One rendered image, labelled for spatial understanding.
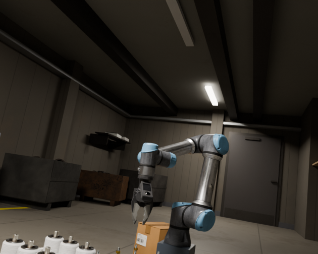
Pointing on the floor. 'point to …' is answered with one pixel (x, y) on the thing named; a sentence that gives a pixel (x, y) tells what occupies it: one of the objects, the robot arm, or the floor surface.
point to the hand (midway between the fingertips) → (139, 221)
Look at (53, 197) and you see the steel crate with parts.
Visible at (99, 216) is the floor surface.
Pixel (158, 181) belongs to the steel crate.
